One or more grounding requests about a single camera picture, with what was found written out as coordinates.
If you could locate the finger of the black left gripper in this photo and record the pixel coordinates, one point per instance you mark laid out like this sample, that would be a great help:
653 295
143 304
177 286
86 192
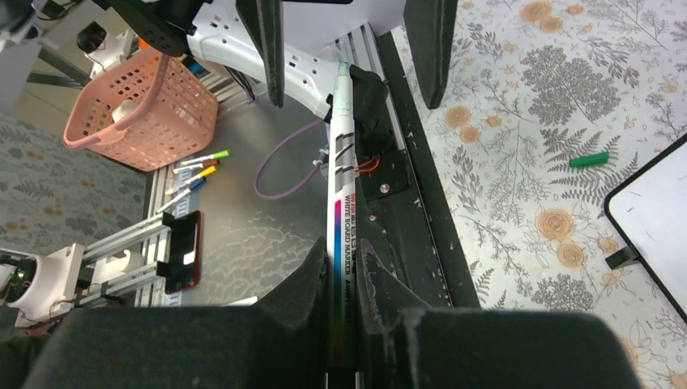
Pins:
263 20
429 28

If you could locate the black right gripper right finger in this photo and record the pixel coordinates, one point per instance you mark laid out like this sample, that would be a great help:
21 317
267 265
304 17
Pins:
405 343

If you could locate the orange marker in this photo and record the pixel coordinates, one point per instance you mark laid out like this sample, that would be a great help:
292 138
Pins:
200 165

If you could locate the blue marker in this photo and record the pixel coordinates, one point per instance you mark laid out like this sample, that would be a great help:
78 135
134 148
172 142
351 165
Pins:
181 195

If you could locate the red smartphone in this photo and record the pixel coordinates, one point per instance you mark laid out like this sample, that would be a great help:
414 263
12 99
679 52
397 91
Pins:
182 269

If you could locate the floral tablecloth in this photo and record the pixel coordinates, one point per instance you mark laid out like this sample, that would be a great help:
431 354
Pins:
533 84

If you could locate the white camera mount stand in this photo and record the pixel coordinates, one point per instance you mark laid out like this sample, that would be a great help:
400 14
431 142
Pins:
44 288

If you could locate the black framed whiteboard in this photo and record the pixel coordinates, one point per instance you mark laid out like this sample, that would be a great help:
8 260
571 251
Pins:
648 210

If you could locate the green highlighter marker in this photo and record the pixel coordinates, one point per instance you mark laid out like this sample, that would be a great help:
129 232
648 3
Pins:
213 156

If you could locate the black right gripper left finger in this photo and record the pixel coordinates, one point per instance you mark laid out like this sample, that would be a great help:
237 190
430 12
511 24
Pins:
277 342

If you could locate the green marker cap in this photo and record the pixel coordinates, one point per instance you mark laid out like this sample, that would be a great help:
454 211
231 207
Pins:
581 162

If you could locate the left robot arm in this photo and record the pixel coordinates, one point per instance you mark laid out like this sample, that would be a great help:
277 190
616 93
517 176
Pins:
213 31

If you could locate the yellow marker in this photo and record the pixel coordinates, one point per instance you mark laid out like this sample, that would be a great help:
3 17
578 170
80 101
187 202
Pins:
190 181

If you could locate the white whiteboard marker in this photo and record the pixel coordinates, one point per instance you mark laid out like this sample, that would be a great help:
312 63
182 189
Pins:
341 235

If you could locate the pink plastic basket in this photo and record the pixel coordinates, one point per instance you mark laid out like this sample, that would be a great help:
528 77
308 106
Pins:
147 112

